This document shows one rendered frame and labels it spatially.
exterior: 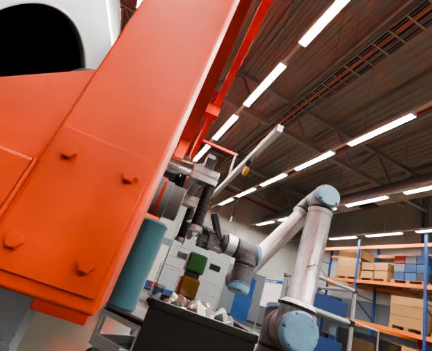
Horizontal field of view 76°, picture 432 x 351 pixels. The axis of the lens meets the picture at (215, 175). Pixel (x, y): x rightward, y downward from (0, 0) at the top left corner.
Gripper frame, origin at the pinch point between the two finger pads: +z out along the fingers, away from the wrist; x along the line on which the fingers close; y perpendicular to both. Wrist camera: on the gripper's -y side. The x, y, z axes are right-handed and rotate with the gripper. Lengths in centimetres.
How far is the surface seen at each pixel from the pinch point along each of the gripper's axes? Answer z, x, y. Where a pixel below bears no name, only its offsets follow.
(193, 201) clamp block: -0.4, -2.6, -9.2
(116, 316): 11, 85, 54
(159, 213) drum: 10.8, -20.2, 4.3
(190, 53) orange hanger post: 16, -79, -13
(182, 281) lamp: 1, -60, 23
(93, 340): 19, 91, 71
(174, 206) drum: 6.8, -22.9, 0.7
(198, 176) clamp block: 3.8, -36.6, -7.9
